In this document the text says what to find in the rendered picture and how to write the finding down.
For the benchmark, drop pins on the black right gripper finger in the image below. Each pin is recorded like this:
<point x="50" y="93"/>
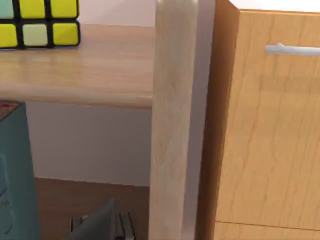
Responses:
<point x="100" y="225"/>

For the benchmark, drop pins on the teal box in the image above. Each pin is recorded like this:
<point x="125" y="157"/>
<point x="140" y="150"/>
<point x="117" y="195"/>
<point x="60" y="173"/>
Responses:
<point x="15" y="162"/>

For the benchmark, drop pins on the pale wooden open shelf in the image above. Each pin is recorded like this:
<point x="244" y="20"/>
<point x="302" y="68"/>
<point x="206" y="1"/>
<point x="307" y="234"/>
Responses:
<point x="172" y="125"/>

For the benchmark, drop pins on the wooden drawer front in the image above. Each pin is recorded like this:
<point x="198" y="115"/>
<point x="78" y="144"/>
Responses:
<point x="270" y="233"/>

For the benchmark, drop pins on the wooden cupboard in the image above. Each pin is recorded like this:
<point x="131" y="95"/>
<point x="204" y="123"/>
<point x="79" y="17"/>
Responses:
<point x="222" y="100"/>

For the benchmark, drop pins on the wooden cupboard door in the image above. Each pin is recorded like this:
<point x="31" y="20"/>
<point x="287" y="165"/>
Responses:
<point x="275" y="137"/>

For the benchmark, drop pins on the yellow and black puzzle cube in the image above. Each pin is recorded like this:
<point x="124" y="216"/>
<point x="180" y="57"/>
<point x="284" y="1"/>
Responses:
<point x="62" y="32"/>

